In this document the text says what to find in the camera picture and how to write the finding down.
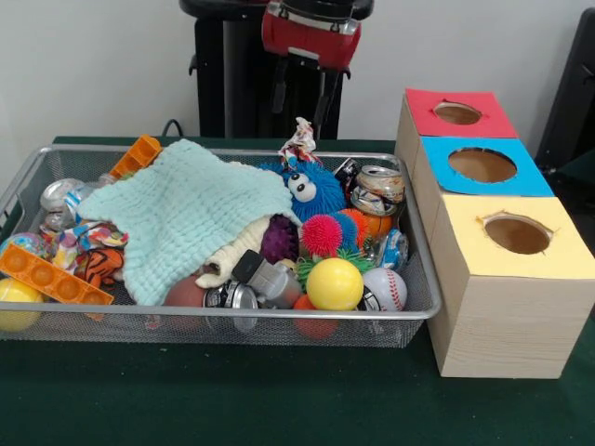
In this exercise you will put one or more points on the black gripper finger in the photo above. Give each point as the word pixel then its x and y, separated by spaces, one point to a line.
pixel 281 88
pixel 326 95

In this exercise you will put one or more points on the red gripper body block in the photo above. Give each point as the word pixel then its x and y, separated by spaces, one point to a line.
pixel 311 39

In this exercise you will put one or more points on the mint green knitted cloth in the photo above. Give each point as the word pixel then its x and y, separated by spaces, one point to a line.
pixel 186 209

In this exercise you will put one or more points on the wooden box with three holes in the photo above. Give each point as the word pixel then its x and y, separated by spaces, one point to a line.
pixel 506 320

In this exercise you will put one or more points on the crushed drink can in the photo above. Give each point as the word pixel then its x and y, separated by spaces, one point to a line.
pixel 376 190

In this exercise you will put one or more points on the blue spiky toy with eyes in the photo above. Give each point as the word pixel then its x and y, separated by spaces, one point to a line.
pixel 321 206

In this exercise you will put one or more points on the pink blue orange spiky caterpillar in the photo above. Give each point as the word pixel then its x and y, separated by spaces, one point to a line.
pixel 325 232

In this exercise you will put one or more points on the short orange plastic block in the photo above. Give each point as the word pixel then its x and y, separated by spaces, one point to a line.
pixel 139 155

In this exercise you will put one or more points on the yellow smooth ball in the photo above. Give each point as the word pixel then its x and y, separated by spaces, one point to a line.
pixel 334 284

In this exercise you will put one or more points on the white baseball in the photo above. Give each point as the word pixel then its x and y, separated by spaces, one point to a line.
pixel 386 288

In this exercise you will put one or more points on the black panel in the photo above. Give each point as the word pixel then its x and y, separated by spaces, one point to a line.
pixel 572 93

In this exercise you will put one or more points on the long orange plastic block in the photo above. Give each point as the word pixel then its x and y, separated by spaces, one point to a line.
pixel 46 274

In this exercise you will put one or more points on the dark green table cloth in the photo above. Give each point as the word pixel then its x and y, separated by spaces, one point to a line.
pixel 279 395

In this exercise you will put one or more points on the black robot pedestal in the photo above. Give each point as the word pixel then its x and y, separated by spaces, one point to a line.
pixel 241 83

